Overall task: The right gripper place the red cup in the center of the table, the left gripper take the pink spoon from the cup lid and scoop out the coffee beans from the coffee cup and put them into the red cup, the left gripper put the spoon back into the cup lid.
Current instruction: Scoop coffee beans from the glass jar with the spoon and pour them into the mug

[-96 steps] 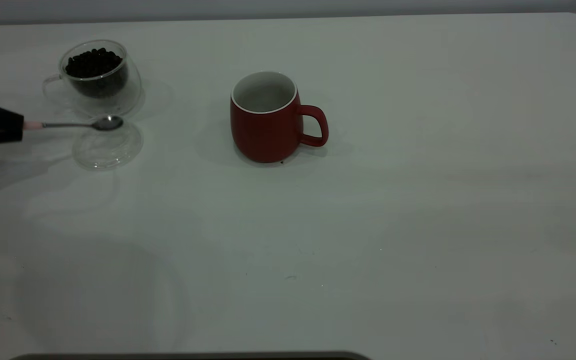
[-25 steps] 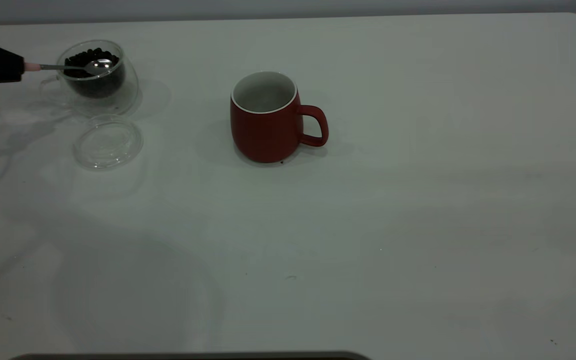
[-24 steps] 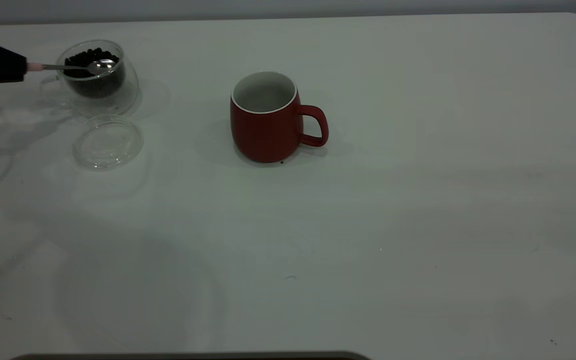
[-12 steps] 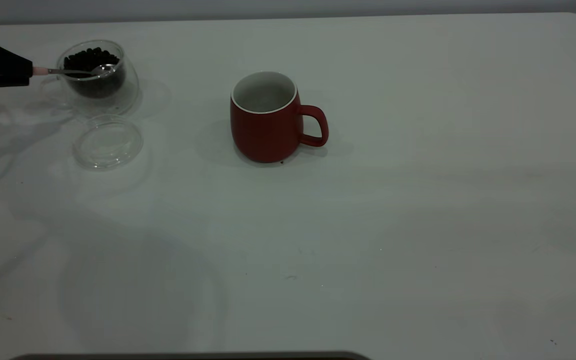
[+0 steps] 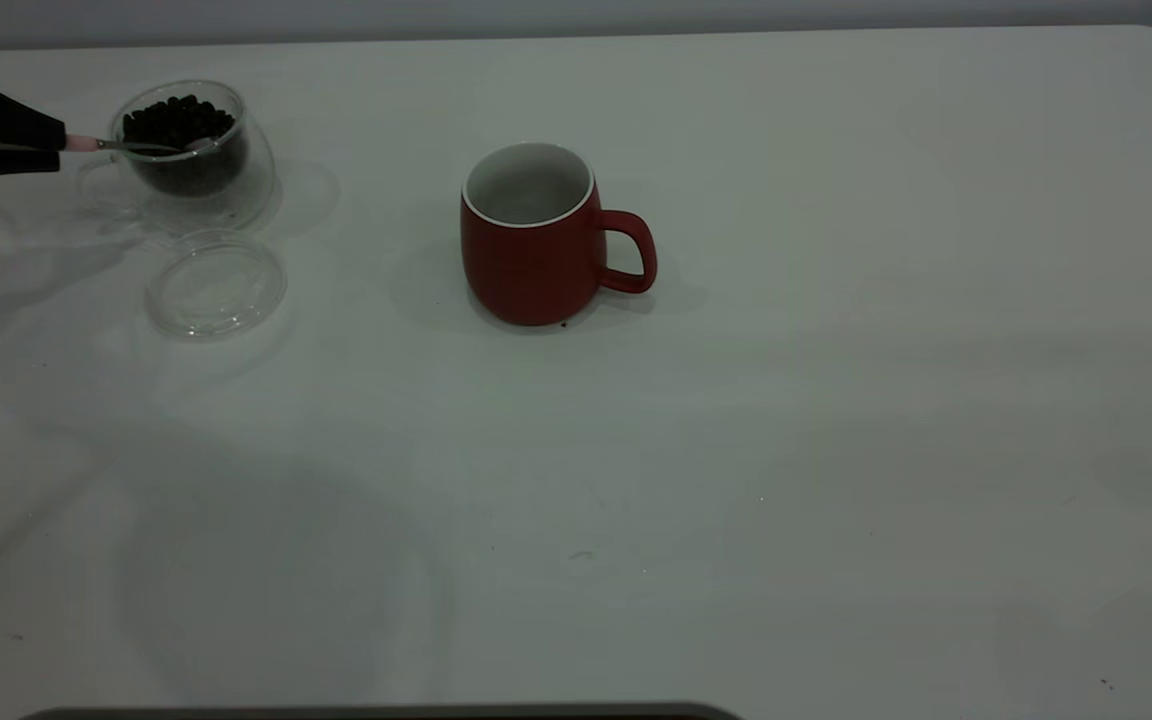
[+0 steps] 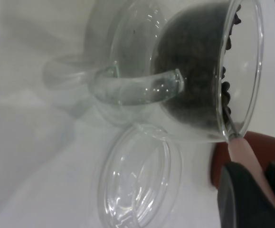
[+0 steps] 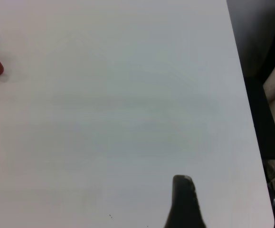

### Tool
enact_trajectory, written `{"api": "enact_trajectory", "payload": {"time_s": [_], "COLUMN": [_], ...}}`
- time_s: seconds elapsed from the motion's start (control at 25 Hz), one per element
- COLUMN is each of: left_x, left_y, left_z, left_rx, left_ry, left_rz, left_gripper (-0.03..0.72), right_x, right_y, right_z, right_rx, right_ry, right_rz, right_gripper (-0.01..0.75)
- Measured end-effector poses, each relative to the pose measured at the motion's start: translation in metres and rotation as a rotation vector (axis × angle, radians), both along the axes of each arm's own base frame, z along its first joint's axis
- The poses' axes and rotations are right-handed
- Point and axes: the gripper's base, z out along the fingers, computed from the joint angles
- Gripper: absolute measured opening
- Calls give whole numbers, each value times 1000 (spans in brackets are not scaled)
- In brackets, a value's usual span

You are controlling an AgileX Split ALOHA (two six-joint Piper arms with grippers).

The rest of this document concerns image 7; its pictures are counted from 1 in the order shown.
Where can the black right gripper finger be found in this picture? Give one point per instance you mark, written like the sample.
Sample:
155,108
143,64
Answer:
184,204

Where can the black furniture panel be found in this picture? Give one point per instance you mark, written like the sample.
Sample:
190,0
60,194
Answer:
258,35

